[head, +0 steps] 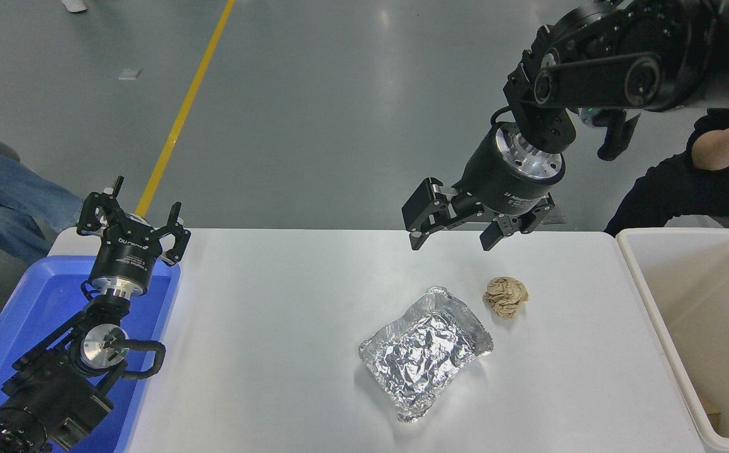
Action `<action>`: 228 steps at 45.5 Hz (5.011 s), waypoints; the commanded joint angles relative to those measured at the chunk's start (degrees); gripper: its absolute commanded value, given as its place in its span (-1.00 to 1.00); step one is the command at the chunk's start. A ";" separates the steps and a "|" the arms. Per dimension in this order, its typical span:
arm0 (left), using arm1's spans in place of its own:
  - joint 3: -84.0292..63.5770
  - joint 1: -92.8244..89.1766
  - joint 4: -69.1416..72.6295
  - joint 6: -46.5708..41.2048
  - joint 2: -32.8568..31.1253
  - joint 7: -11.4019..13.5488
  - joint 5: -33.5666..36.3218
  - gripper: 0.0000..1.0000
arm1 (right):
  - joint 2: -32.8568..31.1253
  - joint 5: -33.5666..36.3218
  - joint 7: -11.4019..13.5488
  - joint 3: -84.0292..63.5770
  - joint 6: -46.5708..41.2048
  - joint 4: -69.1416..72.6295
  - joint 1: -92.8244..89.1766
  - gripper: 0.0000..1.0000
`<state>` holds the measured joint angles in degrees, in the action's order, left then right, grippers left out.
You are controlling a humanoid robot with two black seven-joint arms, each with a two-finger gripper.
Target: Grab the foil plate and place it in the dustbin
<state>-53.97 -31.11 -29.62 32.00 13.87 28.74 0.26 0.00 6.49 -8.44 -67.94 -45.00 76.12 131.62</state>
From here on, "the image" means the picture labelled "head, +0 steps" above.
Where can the white shoe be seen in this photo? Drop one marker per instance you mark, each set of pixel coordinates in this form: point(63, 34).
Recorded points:
point(75, 5)

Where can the blue plastic tray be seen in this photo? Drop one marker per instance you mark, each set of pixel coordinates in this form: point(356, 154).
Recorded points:
point(37, 302)

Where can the grey metal floor plate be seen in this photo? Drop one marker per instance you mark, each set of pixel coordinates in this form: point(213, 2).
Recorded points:
point(559, 215)

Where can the person beside bin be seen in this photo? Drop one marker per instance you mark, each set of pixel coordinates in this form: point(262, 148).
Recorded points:
point(685, 189)

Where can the large pale bin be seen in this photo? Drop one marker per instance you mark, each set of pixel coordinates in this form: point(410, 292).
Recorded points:
point(660, 296)

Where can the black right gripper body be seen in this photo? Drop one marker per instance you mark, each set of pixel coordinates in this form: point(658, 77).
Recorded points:
point(496, 179)

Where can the foil tray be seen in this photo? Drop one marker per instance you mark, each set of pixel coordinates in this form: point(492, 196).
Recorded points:
point(424, 352)

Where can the seated person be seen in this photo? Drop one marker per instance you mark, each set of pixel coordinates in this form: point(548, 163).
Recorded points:
point(12, 189)

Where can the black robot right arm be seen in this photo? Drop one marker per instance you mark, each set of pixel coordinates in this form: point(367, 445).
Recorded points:
point(590, 75)

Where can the person's forearm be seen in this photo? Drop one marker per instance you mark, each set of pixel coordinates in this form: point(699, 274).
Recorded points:
point(716, 148)

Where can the white paper scrap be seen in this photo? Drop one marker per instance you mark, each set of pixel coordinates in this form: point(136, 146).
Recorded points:
point(130, 73)

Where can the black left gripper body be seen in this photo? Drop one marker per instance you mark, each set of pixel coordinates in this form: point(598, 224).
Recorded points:
point(126, 255)

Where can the crumpled tan paper ball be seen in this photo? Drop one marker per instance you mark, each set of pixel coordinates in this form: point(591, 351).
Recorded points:
point(506, 297)

